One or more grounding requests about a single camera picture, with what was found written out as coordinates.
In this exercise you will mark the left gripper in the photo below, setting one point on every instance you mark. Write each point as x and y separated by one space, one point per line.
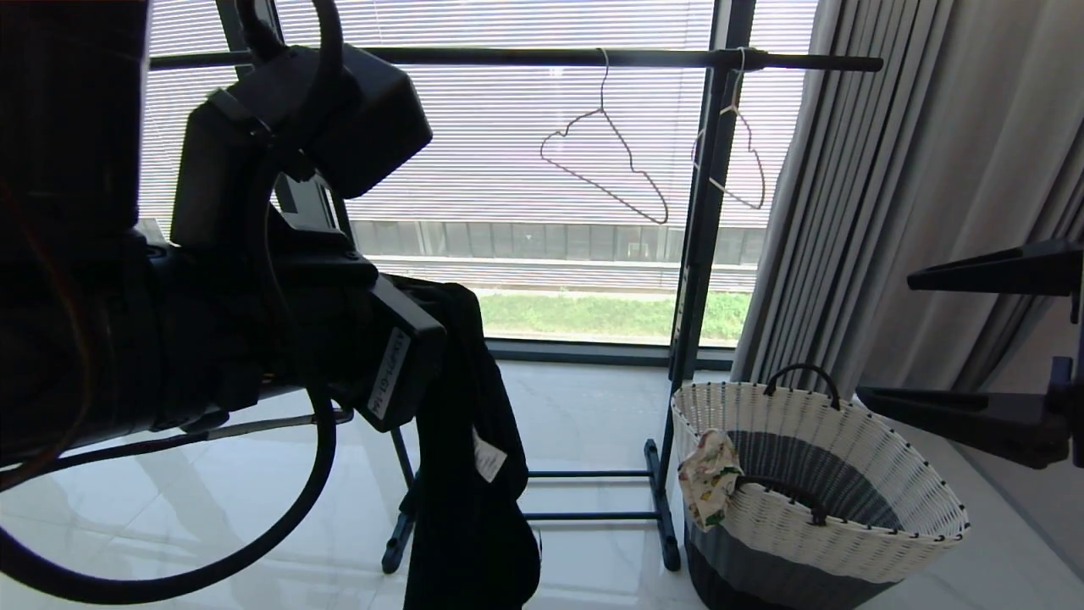
322 339

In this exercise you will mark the black clothes rack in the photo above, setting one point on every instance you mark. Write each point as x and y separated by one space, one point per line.
593 58

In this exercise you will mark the pink clothes hanger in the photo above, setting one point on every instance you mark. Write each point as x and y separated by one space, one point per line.
735 85
603 85

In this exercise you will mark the window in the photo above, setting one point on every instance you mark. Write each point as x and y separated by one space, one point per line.
525 144

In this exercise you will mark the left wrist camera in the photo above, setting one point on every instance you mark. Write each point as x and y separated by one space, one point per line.
364 119

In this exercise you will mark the white laundry basket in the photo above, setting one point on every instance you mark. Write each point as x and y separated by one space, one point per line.
847 525

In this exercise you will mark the cream printed garment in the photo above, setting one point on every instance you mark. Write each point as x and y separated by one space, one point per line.
707 479

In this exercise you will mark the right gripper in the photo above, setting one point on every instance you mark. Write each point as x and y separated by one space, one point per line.
1080 309

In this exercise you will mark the black garment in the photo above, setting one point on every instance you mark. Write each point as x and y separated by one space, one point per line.
466 525

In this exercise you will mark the grey curtain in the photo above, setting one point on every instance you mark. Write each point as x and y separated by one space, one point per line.
889 169

